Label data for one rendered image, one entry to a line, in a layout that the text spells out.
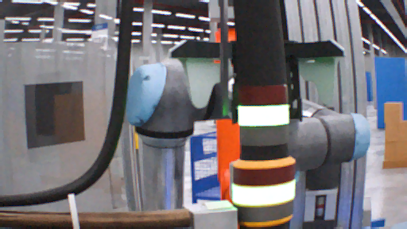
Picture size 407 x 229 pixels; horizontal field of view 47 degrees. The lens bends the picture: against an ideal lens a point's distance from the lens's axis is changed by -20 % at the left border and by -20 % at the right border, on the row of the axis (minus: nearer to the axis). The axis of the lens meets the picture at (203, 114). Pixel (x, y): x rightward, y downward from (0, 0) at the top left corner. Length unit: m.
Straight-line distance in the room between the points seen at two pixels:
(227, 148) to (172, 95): 3.56
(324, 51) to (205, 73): 0.12
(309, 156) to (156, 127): 0.39
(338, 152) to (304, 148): 0.07
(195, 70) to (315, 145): 0.29
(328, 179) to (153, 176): 0.41
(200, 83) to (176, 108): 0.54
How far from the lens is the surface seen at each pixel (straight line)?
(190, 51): 0.48
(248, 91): 0.36
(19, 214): 0.35
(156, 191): 1.11
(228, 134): 4.57
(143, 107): 1.03
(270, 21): 0.36
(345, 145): 0.79
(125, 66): 0.34
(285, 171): 0.36
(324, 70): 0.50
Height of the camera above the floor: 1.63
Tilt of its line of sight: 3 degrees down
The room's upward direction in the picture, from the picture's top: 2 degrees counter-clockwise
